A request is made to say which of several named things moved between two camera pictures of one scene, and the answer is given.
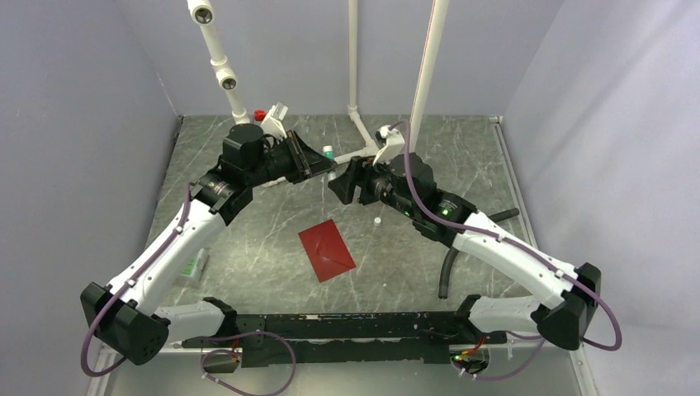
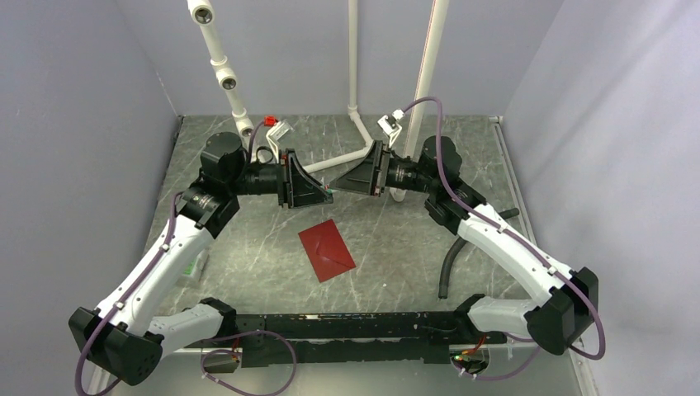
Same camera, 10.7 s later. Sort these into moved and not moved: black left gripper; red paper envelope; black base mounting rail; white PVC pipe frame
Moved: black left gripper
Not moved: black base mounting rail; red paper envelope; white PVC pipe frame
